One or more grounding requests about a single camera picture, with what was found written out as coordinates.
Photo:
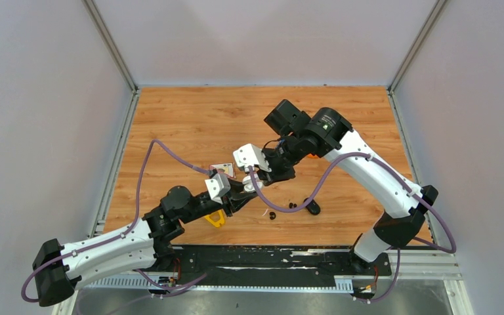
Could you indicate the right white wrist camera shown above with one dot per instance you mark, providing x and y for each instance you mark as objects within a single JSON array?
[{"x": 250, "y": 155}]

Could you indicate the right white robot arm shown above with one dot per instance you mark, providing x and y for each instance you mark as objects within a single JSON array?
[{"x": 327, "y": 134}]

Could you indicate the pink snack packet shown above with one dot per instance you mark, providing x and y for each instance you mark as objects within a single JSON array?
[{"x": 224, "y": 168}]

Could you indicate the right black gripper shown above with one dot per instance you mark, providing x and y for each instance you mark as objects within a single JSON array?
[{"x": 276, "y": 174}]

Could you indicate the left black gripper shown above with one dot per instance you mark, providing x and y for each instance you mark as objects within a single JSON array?
[{"x": 238, "y": 199}]

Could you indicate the black earbud case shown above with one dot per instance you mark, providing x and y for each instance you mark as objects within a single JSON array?
[{"x": 313, "y": 208}]

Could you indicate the white earbud charging case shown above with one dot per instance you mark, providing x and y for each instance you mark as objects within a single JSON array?
[{"x": 252, "y": 183}]

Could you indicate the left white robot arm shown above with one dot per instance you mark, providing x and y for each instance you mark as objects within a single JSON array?
[{"x": 61, "y": 269}]

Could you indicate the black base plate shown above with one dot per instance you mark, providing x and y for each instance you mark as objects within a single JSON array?
[{"x": 267, "y": 265}]

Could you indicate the yellow triangular plastic piece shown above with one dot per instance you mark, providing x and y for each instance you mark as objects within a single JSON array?
[{"x": 216, "y": 219}]

